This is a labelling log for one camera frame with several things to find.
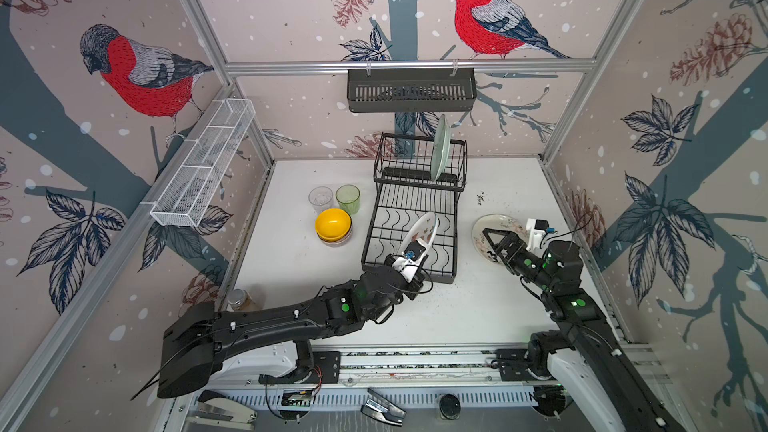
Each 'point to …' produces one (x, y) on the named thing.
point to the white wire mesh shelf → (182, 201)
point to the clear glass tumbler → (320, 199)
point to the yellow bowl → (332, 224)
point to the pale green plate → (441, 150)
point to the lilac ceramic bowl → (329, 242)
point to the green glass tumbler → (348, 198)
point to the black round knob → (449, 407)
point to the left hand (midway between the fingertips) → (425, 257)
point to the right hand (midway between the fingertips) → (486, 241)
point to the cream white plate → (497, 222)
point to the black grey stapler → (217, 411)
